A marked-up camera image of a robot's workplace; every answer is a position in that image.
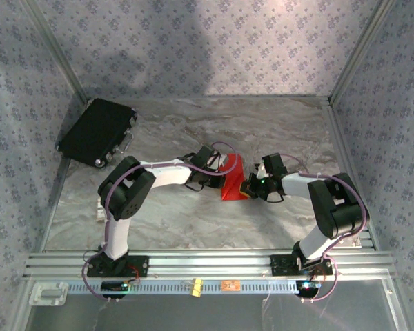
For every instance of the red cloth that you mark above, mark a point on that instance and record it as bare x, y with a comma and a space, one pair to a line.
233, 179

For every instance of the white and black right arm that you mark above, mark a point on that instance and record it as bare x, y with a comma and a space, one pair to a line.
310, 246

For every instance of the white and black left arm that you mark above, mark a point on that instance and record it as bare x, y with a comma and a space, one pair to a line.
117, 238

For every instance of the chrome case latch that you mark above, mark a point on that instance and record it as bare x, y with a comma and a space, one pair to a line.
133, 119
109, 157

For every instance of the orange label tag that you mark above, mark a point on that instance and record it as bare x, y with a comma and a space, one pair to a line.
231, 285

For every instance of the black ribbed carrying case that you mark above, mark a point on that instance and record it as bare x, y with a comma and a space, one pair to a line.
93, 131

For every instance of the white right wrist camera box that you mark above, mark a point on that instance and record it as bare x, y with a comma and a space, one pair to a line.
261, 169

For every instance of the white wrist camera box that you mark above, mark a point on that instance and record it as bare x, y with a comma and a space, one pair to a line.
261, 169
222, 161

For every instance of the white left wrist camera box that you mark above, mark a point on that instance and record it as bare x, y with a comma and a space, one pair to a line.
222, 161

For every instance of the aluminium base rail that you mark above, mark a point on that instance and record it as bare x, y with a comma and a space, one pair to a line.
210, 263

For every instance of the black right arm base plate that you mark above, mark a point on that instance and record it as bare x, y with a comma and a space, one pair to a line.
279, 265

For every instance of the aluminium side rail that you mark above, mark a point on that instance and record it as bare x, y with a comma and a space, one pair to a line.
351, 172
62, 172

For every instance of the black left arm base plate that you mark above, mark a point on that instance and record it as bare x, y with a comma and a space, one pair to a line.
141, 265

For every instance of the aluminium corner post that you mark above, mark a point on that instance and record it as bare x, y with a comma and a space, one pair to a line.
359, 51
57, 51

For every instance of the white plastic bracket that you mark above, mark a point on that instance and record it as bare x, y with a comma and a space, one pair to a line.
48, 293

